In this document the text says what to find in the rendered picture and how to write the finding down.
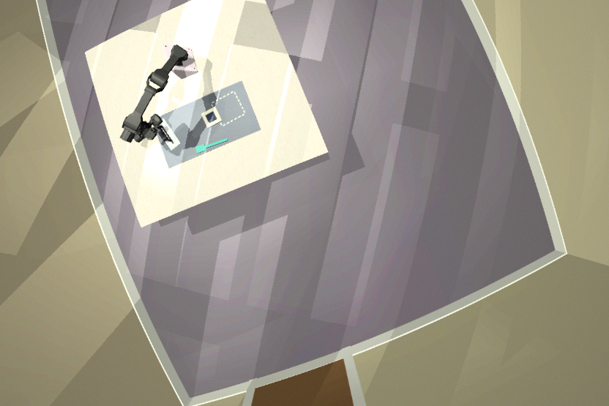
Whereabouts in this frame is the cream square tile with dark blue center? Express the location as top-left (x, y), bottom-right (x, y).
top-left (201, 107), bottom-right (222, 128)

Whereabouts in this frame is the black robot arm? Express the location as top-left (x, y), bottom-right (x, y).
top-left (120, 44), bottom-right (189, 143)

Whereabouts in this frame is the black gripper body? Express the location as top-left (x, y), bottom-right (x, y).
top-left (133, 113), bottom-right (163, 143)

